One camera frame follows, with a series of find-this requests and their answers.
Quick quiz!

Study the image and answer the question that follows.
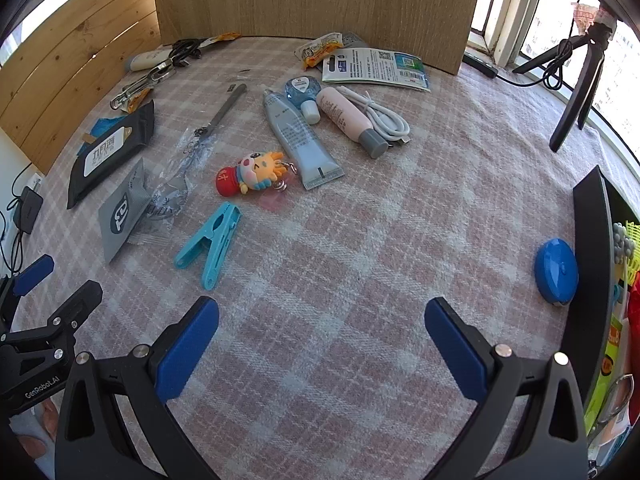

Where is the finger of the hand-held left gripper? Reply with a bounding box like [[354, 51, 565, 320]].
[[0, 255, 55, 333], [0, 280, 103, 356]]

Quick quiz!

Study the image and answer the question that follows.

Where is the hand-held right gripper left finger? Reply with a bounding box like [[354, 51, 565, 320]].
[[54, 296, 221, 480]]

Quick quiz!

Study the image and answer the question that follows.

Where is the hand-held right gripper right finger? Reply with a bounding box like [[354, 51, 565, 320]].
[[424, 297, 591, 480]]

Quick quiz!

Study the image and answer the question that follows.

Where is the grey sachet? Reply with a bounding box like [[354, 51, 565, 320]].
[[98, 158, 151, 265]]

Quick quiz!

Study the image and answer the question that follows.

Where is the teal clothes peg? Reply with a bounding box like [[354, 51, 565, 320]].
[[174, 202, 242, 291]]

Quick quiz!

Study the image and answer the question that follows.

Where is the blue round tape measure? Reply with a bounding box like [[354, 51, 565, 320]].
[[534, 239, 580, 306]]

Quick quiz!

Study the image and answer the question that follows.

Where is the black wet wipes pack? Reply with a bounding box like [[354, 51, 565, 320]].
[[66, 100, 156, 210]]

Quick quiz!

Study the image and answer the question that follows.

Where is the clear plastic bag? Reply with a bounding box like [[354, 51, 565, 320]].
[[142, 127, 208, 233]]

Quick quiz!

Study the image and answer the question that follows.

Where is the black container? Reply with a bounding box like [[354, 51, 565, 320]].
[[560, 164, 640, 480]]

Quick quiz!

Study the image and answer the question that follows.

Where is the pale blue tube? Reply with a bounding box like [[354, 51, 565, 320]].
[[262, 88, 346, 191]]

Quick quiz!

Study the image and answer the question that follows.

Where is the white sunscreen bottle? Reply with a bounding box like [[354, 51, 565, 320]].
[[124, 50, 173, 72]]

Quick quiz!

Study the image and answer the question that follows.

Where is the white usb cable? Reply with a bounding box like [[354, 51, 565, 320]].
[[336, 85, 412, 147]]

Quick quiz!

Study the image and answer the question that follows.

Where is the white blue leaflet packet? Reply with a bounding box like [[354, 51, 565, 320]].
[[321, 47, 432, 93]]

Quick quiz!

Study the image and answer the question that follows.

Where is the black power adapter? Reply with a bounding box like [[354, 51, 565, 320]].
[[12, 186, 46, 235]]

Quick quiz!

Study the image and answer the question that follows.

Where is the green packet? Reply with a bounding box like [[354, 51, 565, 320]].
[[585, 310, 631, 436]]

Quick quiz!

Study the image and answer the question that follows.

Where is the blue plastic bag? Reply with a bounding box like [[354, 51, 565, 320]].
[[95, 116, 128, 136]]

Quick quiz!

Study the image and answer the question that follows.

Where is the red bag with gold print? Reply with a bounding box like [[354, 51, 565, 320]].
[[625, 280, 640, 356]]

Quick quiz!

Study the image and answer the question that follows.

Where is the small grey toy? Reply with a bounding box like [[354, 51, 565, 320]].
[[612, 224, 636, 266]]

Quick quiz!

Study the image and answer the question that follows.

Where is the small orange packet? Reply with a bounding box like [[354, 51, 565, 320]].
[[122, 89, 153, 113]]

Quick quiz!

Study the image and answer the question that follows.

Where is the yellow plastic mesh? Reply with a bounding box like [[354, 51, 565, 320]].
[[612, 220, 640, 271]]

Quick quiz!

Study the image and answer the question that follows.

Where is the silver metal nail file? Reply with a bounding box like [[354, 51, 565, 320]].
[[202, 82, 248, 133]]

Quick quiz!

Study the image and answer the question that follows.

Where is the pink bottle with grey cap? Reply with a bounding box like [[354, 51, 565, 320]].
[[316, 86, 390, 158]]

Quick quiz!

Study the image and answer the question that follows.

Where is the blue round bottle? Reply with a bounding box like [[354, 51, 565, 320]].
[[284, 76, 322, 125]]

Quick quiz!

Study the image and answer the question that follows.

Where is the black tripod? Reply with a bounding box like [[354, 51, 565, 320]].
[[510, 5, 616, 153]]

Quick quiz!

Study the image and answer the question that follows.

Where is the grey foil packet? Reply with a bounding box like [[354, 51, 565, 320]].
[[340, 31, 371, 51]]

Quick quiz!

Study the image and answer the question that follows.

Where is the packet taped to tripod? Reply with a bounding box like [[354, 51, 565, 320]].
[[570, 2, 601, 31]]

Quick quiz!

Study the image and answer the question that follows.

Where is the metal key ring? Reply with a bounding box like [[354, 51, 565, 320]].
[[597, 372, 636, 421]]

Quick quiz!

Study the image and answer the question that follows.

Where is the cartoon doll keychain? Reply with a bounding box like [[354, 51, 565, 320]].
[[216, 150, 301, 197]]

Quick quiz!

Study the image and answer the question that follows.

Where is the black cable remote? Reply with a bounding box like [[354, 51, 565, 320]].
[[462, 50, 501, 79]]

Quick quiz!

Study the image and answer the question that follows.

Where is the black ring light cable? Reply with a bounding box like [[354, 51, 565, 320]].
[[495, 35, 576, 92]]

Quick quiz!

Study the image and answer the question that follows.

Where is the white window frame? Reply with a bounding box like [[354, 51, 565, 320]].
[[470, 0, 640, 196]]

